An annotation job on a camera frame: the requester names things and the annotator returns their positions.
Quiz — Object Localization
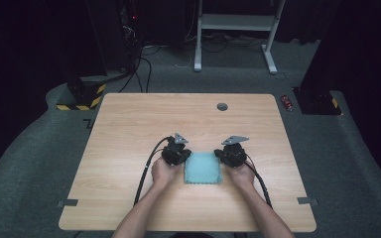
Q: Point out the black floor cables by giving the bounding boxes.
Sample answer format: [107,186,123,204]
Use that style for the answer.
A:
[118,44,162,94]

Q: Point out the white metal desk frame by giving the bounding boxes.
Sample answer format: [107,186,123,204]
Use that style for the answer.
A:
[192,0,288,75]

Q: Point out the person's left hand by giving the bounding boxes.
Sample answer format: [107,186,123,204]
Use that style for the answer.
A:
[150,155,184,190]

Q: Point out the black yellow striped stand base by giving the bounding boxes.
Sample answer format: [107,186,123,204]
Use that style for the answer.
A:
[56,82,108,112]

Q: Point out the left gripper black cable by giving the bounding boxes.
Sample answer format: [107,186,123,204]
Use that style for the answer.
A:
[133,135,174,206]

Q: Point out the person's right hand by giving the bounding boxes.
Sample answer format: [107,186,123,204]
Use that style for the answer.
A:
[225,160,256,192]

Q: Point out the teal cloth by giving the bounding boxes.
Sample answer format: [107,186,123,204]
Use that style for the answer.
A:
[183,151,223,185]

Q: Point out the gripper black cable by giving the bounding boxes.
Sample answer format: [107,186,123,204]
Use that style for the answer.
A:
[133,135,174,206]
[243,154,274,210]

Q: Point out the dark computer tower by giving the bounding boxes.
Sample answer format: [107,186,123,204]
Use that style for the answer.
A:
[118,0,144,73]

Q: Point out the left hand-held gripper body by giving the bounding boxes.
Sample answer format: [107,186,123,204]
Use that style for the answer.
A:
[161,132,192,167]

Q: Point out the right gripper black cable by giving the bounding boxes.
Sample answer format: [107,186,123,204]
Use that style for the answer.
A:
[243,154,274,210]

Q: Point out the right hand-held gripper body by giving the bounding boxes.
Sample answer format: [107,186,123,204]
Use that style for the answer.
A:
[216,135,250,169]

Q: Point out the red can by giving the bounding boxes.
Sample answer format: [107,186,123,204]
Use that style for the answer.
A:
[280,94,295,113]

